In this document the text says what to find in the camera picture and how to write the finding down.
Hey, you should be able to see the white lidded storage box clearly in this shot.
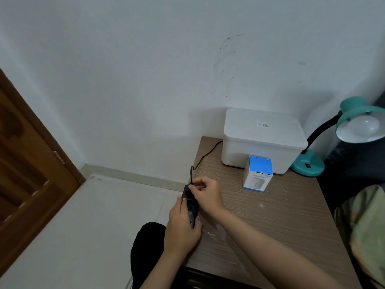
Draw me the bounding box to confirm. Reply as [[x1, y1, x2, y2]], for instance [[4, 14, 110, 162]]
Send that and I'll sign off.
[[221, 108, 308, 175]]

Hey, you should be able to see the teal desk lamp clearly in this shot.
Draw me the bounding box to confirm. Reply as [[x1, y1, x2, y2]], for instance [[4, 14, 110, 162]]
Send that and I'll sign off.
[[290, 96, 385, 177]]

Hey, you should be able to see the person's left hand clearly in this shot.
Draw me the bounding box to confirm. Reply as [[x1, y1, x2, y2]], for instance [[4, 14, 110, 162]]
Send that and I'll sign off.
[[164, 195, 202, 255]]

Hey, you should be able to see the brown wooden door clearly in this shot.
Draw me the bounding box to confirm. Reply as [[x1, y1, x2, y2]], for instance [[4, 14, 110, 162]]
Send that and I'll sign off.
[[0, 67, 86, 278]]

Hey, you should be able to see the small blue white carton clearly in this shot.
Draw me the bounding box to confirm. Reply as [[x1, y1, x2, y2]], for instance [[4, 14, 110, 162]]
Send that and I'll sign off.
[[243, 155, 274, 193]]

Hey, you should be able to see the person's right hand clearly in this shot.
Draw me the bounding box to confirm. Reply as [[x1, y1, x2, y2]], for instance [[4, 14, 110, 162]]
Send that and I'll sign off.
[[188, 176, 227, 219]]

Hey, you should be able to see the person's left forearm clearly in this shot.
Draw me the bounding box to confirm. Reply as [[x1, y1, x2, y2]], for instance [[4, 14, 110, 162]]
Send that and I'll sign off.
[[140, 247, 193, 289]]

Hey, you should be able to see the black power strip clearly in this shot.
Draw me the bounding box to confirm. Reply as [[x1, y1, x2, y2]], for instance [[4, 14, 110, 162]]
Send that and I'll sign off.
[[181, 184, 200, 229]]

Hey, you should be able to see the person's right forearm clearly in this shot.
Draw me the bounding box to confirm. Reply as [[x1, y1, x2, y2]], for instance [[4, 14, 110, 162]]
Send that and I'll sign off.
[[215, 207, 344, 289]]

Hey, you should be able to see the person's black trouser leg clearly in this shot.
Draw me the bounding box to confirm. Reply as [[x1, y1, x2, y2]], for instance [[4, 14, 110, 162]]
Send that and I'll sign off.
[[130, 222, 168, 289]]

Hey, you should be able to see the white light bulb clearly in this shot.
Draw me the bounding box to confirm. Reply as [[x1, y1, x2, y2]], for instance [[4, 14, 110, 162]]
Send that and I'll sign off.
[[344, 116, 381, 139]]

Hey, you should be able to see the green patterned cloth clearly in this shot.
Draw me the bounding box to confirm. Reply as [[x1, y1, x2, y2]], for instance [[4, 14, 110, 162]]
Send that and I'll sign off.
[[333, 184, 385, 289]]

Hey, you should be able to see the black power cable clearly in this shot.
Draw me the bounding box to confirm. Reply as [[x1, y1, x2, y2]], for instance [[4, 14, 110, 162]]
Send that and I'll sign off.
[[190, 140, 224, 186]]

